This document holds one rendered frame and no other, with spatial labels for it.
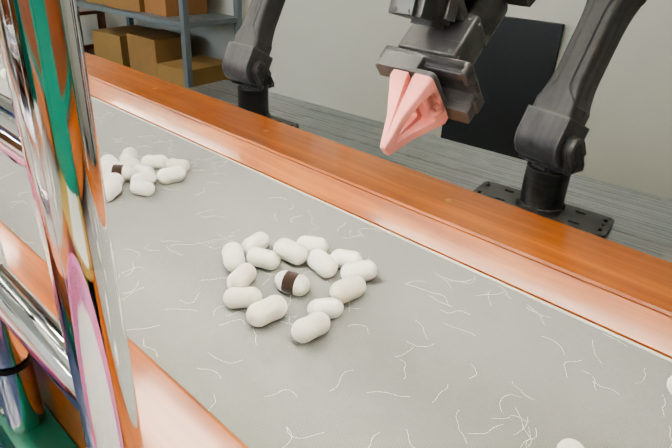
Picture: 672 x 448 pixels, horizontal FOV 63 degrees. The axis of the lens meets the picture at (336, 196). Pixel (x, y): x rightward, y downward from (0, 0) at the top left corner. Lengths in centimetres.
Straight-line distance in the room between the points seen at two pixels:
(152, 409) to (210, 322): 12
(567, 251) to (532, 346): 13
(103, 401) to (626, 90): 231
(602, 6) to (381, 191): 39
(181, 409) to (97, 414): 12
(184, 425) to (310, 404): 9
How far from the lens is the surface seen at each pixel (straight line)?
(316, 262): 52
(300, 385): 42
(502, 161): 105
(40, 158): 21
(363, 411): 41
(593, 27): 82
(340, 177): 67
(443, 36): 56
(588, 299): 54
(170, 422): 37
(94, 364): 25
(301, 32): 312
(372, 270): 51
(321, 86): 308
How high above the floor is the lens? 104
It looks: 26 degrees down
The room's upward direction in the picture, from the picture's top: 3 degrees clockwise
